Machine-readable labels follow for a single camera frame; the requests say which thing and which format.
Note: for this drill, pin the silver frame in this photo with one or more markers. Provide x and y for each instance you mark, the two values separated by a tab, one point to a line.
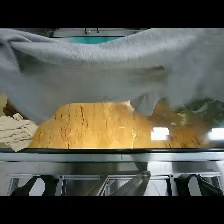
100	165

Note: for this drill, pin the beige garment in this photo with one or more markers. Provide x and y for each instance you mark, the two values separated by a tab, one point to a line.
15	131

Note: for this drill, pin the grey garment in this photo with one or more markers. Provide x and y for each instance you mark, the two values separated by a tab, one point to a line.
100	73

